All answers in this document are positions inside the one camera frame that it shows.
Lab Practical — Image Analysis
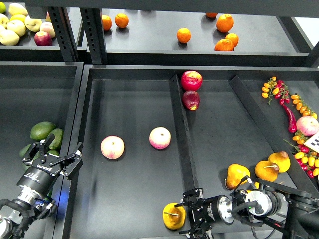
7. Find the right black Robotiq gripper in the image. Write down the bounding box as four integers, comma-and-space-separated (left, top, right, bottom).
174, 188, 233, 236

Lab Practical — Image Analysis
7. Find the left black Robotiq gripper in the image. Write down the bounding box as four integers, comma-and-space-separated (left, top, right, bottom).
16, 134, 83, 197

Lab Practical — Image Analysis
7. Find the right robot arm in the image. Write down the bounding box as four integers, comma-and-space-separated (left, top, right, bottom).
175, 176, 319, 239

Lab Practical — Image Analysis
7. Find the yellow pear behind right arm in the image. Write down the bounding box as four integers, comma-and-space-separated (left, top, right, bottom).
255, 160, 279, 182

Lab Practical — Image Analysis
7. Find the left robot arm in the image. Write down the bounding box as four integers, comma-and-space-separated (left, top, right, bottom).
0, 133, 83, 239

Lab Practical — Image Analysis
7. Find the green avocado under pile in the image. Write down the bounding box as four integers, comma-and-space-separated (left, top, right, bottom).
19, 144, 34, 161

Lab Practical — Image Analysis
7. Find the yellow pear by divider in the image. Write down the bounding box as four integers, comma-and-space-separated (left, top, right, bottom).
268, 151, 291, 173

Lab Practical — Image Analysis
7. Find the pale yellow pear front left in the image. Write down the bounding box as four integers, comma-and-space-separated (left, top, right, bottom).
0, 29, 19, 46

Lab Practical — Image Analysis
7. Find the pink apple left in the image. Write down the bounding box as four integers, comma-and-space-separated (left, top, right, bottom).
100, 135, 125, 160

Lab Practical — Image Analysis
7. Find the pink apple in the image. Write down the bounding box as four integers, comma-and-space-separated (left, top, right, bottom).
100, 135, 125, 160
149, 127, 171, 150

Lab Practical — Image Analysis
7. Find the black left tray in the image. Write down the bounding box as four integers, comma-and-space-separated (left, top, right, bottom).
0, 61, 85, 239

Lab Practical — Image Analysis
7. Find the black tray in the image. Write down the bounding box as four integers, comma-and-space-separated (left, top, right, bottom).
53, 65, 319, 239
0, 61, 85, 239

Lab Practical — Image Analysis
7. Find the pink apple centre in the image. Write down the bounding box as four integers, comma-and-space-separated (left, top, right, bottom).
149, 127, 171, 150

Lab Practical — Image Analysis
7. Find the black middle tray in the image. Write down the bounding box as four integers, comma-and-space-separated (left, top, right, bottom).
53, 65, 319, 239

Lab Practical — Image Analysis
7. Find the dark red apple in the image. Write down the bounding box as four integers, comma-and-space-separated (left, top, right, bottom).
182, 91, 200, 111

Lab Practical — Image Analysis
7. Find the red apple on left shelf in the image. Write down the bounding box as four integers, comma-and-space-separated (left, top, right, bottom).
34, 31, 52, 46

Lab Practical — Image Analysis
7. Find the cherry tomato bunch bottom right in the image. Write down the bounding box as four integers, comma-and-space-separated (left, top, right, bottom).
287, 130, 319, 179

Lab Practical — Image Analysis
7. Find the cherry tomato bunch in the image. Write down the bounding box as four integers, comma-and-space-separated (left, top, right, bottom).
287, 130, 319, 179
261, 76, 290, 105

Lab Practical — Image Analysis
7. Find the pale peach on left shelf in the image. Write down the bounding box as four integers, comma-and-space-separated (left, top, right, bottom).
40, 21, 56, 38

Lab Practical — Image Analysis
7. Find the red chili pepper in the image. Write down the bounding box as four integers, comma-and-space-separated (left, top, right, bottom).
282, 105, 297, 133

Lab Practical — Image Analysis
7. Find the bright red apple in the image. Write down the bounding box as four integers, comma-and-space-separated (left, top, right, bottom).
181, 70, 203, 91

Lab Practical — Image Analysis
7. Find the pale yellow apple with stem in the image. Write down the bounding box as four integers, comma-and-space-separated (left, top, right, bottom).
24, 15, 42, 32

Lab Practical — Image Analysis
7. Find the black white marker card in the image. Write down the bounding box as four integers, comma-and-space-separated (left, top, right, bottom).
304, 132, 319, 153

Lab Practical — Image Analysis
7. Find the pink apple right tray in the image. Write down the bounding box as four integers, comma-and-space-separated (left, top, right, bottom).
296, 116, 319, 136

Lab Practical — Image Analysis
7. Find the orange on shelf left edge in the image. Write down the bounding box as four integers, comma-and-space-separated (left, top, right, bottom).
102, 15, 112, 31

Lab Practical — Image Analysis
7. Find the cherry tomato bunch top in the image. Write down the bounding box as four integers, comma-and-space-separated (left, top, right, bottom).
261, 76, 290, 105

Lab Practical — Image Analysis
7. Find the orange cherry tomato vine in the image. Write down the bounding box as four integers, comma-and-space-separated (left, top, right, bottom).
290, 95, 318, 119

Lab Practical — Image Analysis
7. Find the orange on shelf centre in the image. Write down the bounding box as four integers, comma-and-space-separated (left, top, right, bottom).
176, 28, 191, 44

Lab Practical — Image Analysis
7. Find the orange on shelf behind front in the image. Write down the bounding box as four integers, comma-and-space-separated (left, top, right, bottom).
225, 33, 239, 47

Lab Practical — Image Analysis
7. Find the large orange on shelf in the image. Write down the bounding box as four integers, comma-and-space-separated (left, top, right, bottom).
216, 13, 234, 33

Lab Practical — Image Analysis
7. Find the orange under top shelf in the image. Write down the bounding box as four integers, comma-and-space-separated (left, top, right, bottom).
205, 12, 218, 18

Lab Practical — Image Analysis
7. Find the black shelf upright post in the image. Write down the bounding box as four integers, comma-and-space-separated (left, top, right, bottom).
80, 7, 107, 65

